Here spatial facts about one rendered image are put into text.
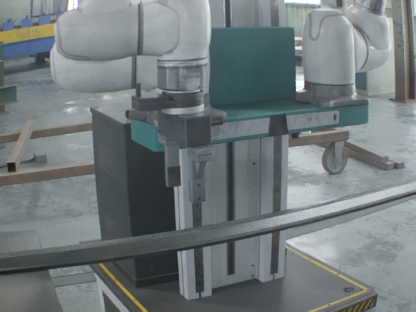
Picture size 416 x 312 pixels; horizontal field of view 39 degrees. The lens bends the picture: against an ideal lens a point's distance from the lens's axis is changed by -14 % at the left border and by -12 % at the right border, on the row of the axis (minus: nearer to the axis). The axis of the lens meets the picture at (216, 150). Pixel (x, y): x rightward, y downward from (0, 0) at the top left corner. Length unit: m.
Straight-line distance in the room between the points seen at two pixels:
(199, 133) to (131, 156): 0.77
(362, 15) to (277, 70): 0.33
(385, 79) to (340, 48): 6.32
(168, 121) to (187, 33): 0.18
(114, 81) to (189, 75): 0.42
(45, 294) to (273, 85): 1.04
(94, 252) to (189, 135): 0.28
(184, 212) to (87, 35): 0.84
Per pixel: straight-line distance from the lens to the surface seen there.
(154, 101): 1.14
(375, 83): 7.93
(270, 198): 1.96
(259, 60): 1.81
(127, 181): 1.91
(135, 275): 2.02
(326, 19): 1.78
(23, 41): 12.16
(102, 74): 1.52
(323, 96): 1.78
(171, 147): 1.25
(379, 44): 1.94
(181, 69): 1.14
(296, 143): 4.11
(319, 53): 1.77
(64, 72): 1.53
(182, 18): 1.12
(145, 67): 1.52
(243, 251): 2.02
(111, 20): 1.12
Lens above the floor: 1.20
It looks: 14 degrees down
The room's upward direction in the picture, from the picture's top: 1 degrees counter-clockwise
